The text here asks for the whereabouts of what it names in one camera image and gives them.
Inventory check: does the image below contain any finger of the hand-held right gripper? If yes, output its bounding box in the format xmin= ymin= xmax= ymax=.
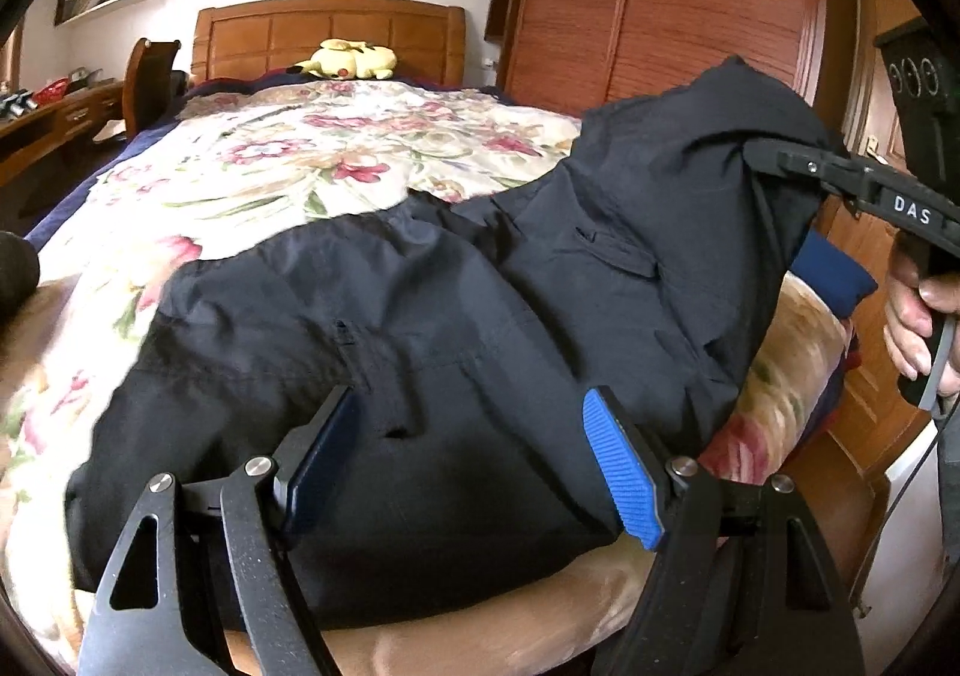
xmin=742 ymin=137 xmax=856 ymax=193

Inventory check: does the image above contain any dark cloth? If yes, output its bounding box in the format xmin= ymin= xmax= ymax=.
xmin=0 ymin=232 xmax=40 ymax=324

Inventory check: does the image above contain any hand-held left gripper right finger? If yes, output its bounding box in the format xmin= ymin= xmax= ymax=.
xmin=583 ymin=387 xmax=863 ymax=676

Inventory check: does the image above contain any black jacket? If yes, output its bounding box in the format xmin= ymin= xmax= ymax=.
xmin=64 ymin=55 xmax=852 ymax=636

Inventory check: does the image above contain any wooden desk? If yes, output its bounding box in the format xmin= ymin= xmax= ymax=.
xmin=0 ymin=79 xmax=125 ymax=212

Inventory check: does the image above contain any wooden door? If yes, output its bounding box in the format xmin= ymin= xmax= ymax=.
xmin=814 ymin=0 xmax=946 ymax=474

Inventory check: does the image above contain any person's right hand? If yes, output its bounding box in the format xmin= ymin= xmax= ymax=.
xmin=883 ymin=248 xmax=960 ymax=398

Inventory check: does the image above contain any wooden chair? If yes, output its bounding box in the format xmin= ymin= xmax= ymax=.
xmin=122 ymin=38 xmax=185 ymax=140

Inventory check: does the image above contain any floral blanket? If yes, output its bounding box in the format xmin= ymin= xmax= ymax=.
xmin=0 ymin=79 xmax=856 ymax=676

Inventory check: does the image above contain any yellow plush toy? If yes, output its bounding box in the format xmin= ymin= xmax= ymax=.
xmin=287 ymin=38 xmax=397 ymax=81

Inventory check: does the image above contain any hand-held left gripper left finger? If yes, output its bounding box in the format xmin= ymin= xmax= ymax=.
xmin=75 ymin=385 xmax=361 ymax=676

